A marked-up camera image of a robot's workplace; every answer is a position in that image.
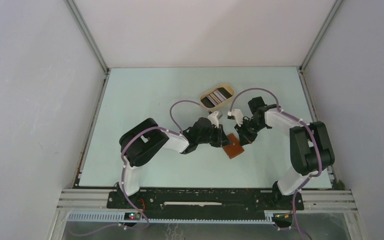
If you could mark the white cable duct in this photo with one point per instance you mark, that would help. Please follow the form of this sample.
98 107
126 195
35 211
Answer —
123 217

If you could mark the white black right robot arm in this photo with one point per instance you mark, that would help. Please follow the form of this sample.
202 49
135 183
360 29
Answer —
310 148

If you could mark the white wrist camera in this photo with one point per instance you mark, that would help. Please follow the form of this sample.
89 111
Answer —
237 115
215 117

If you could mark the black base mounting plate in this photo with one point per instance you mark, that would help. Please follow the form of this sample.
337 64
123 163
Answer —
219 203

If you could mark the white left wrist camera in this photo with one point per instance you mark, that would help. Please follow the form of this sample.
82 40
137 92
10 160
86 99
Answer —
215 117

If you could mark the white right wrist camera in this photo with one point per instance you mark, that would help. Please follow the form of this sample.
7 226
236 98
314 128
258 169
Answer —
237 115

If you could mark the aluminium frame rail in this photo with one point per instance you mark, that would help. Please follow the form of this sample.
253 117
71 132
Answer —
314 201

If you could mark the beige oval tray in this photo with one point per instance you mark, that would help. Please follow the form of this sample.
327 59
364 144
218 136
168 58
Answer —
208 106

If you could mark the brown leather card holder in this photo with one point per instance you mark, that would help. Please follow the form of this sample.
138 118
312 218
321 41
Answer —
234 149

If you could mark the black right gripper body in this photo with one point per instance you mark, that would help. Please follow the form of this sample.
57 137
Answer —
249 129

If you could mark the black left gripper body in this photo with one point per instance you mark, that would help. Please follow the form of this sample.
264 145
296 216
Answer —
215 136

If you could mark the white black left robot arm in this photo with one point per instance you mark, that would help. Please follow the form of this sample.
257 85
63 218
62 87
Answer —
140 144

